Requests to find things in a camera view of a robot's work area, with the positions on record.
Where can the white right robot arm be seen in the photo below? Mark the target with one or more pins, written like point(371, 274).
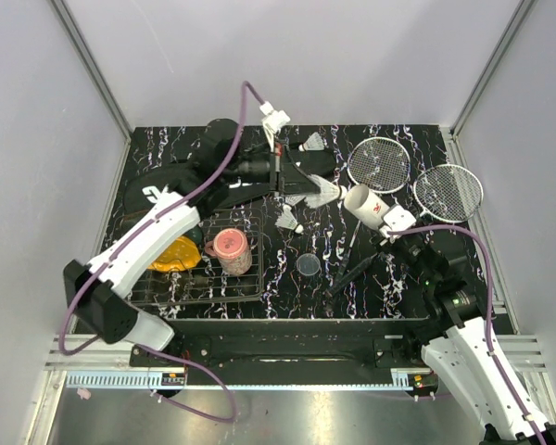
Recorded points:
point(459, 345)

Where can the badminton racket near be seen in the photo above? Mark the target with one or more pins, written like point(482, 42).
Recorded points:
point(382, 164)

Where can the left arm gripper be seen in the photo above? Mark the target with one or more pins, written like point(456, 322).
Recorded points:
point(296, 183)

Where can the badminton racket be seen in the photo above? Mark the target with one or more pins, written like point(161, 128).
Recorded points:
point(448, 193)
point(382, 164)

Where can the pink patterned mug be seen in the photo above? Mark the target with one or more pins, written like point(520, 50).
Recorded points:
point(232, 250)

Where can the badminton racket far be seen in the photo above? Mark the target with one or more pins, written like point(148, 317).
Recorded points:
point(448, 193)

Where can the white shuttlecock tube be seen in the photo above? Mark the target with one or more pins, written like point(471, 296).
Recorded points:
point(367, 207)

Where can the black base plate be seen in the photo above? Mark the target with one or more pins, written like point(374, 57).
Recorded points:
point(380, 352)

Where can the wire rack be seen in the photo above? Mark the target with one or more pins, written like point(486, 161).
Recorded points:
point(208, 282)

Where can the black racket bag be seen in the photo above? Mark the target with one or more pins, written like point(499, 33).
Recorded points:
point(143, 192)

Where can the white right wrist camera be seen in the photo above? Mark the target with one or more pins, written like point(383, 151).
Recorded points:
point(397, 219)

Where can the white shuttlecock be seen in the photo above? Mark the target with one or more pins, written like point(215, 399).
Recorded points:
point(288, 221)
point(313, 143)
point(328, 193)

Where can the clear tube lid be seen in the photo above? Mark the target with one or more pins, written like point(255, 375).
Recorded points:
point(308, 264)

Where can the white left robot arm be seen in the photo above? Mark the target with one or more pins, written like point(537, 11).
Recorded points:
point(96, 291)

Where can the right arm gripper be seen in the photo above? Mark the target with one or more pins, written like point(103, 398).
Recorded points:
point(395, 243)

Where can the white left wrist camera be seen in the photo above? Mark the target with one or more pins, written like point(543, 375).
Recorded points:
point(273, 121)

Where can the yellow cloth item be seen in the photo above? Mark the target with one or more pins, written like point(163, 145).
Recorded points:
point(180, 256)

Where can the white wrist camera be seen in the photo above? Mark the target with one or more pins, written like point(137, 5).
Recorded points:
point(273, 121)
point(397, 219)

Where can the aluminium frame rail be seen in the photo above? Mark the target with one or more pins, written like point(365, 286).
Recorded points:
point(97, 356)

